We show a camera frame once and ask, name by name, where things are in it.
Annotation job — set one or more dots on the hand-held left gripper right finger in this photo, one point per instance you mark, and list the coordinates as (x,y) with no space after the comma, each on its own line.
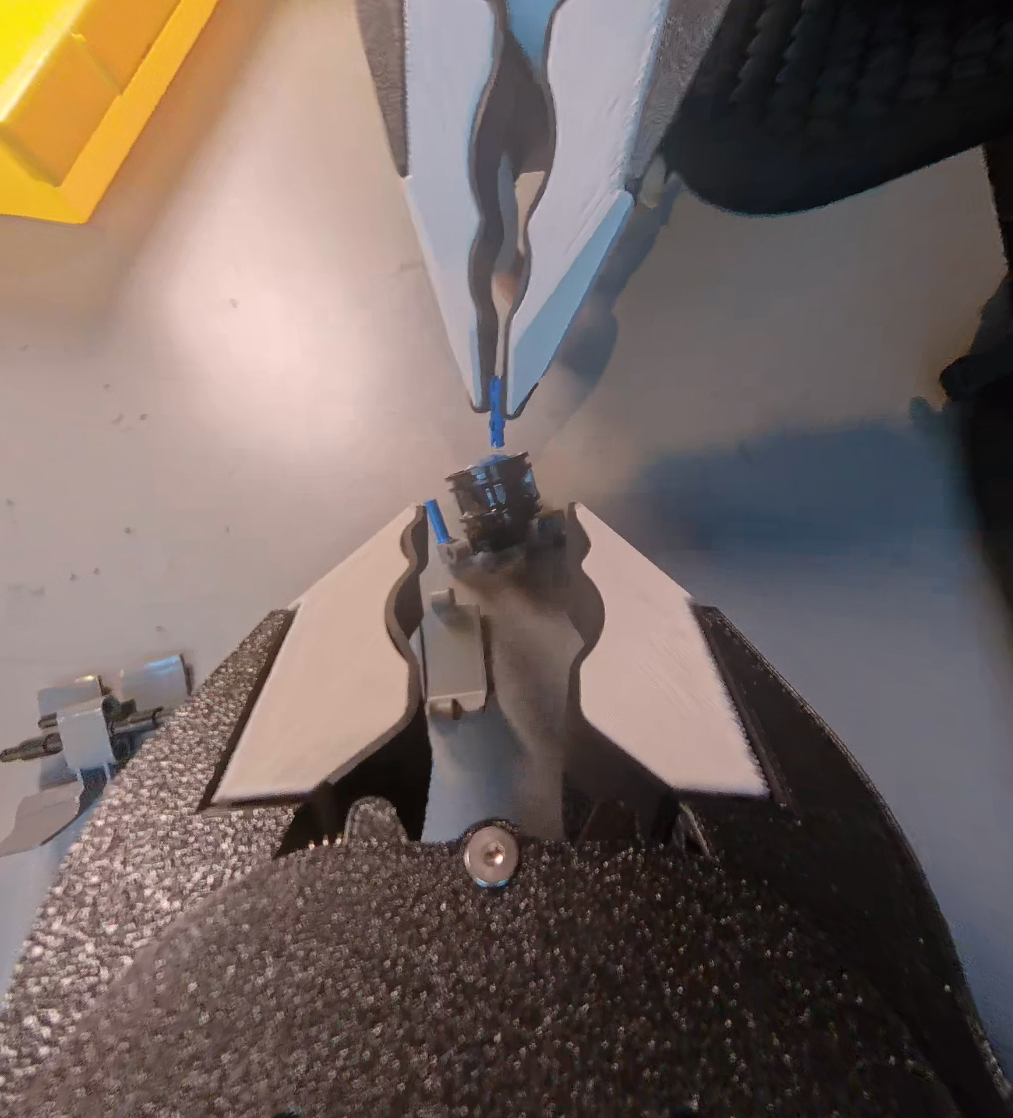
(663,699)

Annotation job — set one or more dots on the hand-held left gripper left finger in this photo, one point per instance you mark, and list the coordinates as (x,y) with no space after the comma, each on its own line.
(323,699)

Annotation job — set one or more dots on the grey brick panel assembly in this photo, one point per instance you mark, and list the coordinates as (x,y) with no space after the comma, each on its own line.
(87,734)

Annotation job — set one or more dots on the blue connector pin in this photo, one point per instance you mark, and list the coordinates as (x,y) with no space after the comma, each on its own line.
(497,410)
(437,522)

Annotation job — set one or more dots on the yellow plastic bin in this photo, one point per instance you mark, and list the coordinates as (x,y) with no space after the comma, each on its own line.
(52,87)

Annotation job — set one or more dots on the black wheel brick assembly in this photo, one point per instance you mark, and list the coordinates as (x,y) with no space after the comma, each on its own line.
(493,502)

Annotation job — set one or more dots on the grey desk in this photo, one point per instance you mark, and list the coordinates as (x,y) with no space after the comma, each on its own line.
(253,349)

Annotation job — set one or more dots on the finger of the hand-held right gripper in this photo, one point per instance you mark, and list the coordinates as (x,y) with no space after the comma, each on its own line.
(441,131)
(593,131)

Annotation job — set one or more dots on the grey hinged panel piece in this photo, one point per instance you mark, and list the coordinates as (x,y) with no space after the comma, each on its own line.
(454,664)

